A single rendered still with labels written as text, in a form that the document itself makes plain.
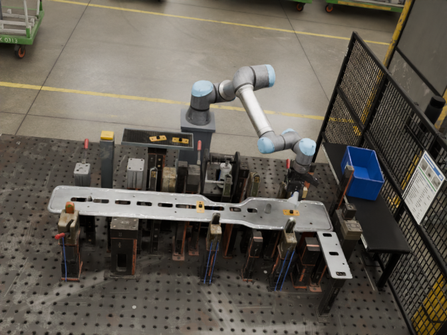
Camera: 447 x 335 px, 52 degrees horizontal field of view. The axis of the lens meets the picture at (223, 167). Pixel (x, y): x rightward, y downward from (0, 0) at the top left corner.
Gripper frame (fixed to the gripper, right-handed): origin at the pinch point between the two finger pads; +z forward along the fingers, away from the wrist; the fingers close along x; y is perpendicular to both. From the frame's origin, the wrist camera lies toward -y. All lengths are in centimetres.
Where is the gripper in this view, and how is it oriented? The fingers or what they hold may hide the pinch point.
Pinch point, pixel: (295, 200)
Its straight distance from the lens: 230.2
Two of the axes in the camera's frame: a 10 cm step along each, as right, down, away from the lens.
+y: -9.9, -0.7, -1.4
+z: -1.4, 7.9, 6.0
